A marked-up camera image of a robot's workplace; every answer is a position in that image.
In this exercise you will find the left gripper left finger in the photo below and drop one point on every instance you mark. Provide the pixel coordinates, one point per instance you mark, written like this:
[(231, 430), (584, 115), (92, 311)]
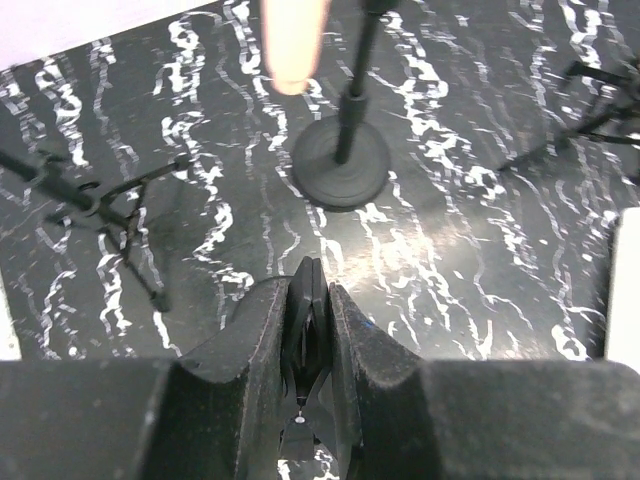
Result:
[(212, 414)]

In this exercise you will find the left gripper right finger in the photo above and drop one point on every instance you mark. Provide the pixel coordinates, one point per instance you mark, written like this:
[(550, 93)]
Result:
[(400, 416)]

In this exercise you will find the black tripod clip stand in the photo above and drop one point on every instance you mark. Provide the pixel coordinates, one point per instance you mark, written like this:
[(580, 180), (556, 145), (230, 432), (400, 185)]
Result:
[(115, 212)]

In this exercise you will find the white microphone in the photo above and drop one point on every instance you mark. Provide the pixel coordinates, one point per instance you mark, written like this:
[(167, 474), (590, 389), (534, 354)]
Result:
[(622, 332)]

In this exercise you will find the pink microphone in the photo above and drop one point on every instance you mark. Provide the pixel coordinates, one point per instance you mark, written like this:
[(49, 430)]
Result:
[(292, 36)]

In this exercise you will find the black shock mount tripod stand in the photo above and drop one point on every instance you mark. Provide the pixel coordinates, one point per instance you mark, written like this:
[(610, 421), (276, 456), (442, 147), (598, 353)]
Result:
[(608, 117)]

